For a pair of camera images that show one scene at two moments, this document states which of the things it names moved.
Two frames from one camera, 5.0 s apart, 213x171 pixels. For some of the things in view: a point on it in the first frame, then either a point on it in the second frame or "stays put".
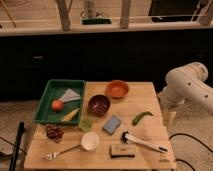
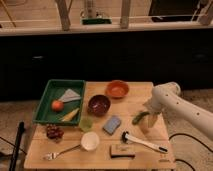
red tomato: x=57 y=105 stays put
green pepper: x=137 y=117 stays put
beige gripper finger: x=166 y=117 to x=144 y=123
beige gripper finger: x=172 y=116 to x=152 y=119
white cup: x=90 y=141 stays put
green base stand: x=96 y=21 stays put
